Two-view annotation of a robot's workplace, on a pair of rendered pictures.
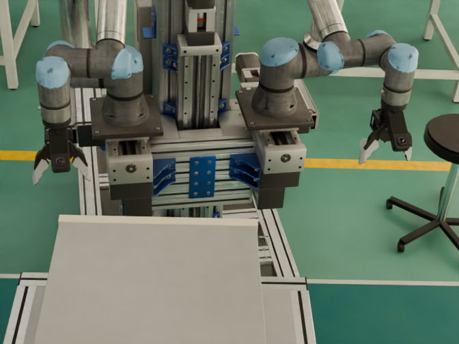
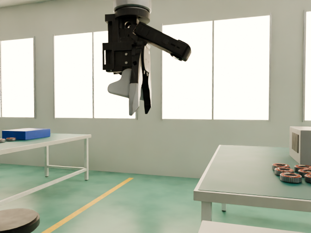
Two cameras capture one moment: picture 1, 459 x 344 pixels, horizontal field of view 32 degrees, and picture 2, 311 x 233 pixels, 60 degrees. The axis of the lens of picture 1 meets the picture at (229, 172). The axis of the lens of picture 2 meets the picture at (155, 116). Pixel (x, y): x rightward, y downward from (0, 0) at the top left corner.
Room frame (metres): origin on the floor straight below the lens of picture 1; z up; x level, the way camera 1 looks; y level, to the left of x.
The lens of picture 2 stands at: (1.59, 0.06, 1.16)
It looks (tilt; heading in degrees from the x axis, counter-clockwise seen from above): 2 degrees down; 291
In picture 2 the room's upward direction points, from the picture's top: straight up
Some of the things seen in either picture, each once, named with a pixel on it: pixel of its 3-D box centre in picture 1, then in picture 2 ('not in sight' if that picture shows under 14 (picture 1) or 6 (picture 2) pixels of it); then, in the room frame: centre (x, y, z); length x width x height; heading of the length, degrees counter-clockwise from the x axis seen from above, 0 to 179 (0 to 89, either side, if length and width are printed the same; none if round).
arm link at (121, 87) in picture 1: (121, 69); not in sight; (2.15, 0.36, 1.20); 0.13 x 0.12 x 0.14; 95
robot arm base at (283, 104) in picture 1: (275, 93); not in sight; (2.26, -0.13, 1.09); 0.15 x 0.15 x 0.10
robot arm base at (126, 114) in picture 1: (125, 100); not in sight; (2.15, 0.35, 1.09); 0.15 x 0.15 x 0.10
